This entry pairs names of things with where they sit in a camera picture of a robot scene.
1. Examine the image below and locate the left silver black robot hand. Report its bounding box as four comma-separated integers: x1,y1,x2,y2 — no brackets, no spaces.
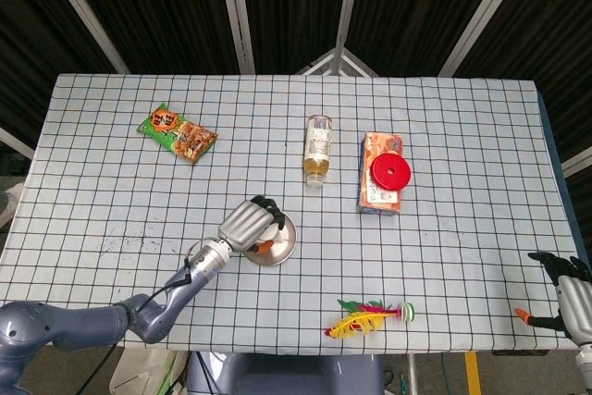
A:
216,194,286,256

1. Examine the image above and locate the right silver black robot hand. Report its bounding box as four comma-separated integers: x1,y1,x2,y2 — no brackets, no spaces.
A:
513,250,592,348

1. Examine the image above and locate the round stainless steel plate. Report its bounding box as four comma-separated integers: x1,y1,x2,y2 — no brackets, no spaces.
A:
243,211,298,267

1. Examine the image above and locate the plastic bottle of yellow tea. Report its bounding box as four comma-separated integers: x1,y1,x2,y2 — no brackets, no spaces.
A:
302,114,334,189

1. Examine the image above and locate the green orange snack bag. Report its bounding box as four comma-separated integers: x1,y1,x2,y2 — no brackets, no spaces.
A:
136,102,219,166

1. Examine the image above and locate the red round plastic disc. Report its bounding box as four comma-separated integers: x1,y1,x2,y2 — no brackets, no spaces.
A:
369,153,413,191

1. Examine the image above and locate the colourful feather shuttlecock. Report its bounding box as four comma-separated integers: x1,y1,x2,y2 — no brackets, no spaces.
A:
323,298,415,339

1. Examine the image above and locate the grey-blue robot torso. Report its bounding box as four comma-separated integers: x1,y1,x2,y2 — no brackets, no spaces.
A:
187,352,385,395

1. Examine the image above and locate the orange blue cardboard box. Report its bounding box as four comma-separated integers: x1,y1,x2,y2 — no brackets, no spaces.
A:
356,130,404,216

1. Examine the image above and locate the white black checkered tablecloth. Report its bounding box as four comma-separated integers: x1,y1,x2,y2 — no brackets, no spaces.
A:
0,72,589,352

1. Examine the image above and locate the metal table leg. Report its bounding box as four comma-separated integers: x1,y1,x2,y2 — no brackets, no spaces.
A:
406,352,420,395

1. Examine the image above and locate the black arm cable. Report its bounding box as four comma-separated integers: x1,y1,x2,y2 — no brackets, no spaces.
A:
80,251,195,395

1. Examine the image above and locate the white metal frame bar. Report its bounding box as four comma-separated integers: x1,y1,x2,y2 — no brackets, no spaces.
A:
0,126,36,160
561,144,592,179

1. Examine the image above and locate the white triangular frame brace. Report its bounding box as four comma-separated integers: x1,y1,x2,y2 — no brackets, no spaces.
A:
295,47,378,77

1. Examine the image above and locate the white metal frame post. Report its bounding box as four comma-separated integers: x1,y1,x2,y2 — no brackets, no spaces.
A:
35,0,131,75
216,0,256,75
331,0,365,75
438,0,538,77

